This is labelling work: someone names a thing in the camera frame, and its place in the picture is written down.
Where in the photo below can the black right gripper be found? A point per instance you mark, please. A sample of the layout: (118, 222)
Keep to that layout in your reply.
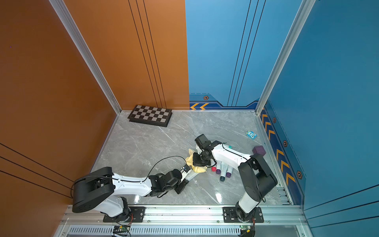
(196, 163)

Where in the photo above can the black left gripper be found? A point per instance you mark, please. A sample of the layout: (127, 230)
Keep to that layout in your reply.
(185, 182)

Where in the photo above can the yellow cleaning cloth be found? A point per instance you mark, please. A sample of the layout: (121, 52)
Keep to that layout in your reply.
(191, 162)

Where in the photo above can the white tube black cap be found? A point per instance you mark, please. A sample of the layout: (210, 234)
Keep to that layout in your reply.
(190, 175)

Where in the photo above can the white toothpaste tube purple cap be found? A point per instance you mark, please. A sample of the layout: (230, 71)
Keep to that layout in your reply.
(229, 171)

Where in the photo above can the white tube green cap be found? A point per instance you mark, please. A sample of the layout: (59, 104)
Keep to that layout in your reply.
(228, 146)

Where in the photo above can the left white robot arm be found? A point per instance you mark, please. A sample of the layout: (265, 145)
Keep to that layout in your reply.
(105, 191)

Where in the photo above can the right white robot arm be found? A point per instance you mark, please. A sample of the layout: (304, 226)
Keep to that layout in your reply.
(257, 177)

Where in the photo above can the teal small toy card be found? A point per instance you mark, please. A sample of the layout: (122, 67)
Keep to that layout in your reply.
(251, 135)

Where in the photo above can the purple cube box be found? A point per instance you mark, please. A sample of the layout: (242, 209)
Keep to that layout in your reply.
(259, 150)

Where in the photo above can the folding chessboard box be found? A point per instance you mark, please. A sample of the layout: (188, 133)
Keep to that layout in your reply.
(150, 115)

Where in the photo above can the left green circuit board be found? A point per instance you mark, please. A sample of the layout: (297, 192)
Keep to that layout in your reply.
(121, 231)

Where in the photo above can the green circuit board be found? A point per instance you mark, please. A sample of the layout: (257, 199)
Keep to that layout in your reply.
(247, 231)
(121, 231)

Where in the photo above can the right green circuit board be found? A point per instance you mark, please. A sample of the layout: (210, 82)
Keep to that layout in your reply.
(247, 231)

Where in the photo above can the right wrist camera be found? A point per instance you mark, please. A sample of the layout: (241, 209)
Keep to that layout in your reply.
(202, 142)

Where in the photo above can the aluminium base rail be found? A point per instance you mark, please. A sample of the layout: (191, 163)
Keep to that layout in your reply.
(188, 221)

